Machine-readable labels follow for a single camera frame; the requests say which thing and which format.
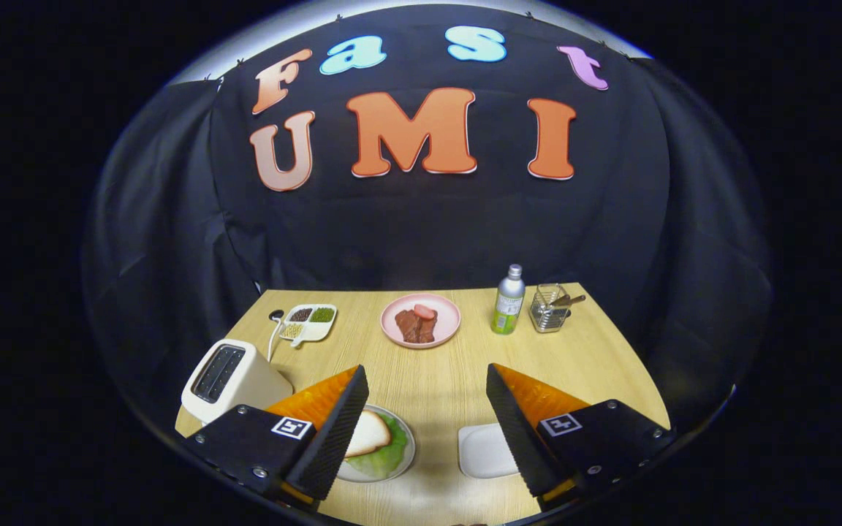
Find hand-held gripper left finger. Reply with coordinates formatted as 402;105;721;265
181;364;371;512

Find metal wire cutlery basket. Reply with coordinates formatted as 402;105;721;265
529;283;572;334

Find green lettuce leaf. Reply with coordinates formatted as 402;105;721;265
344;413;409;481

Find white square plate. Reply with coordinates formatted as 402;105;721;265
458;423;521;480

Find white divided dish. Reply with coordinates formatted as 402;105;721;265
278;304;338;348

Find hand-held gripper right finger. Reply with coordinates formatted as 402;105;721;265
485;362;678;512

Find white round plate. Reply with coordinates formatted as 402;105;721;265
335;404;417;484

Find pink plate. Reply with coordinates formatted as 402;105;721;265
381;293;462;349

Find toasted bread slice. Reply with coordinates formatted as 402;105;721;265
344;409;392;459

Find white toaster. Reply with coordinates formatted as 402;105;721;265
181;339;295;426

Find silver bottle with green label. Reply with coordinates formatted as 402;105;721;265
491;264;526;335

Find black backdrop cloth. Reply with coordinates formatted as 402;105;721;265
83;4;774;439

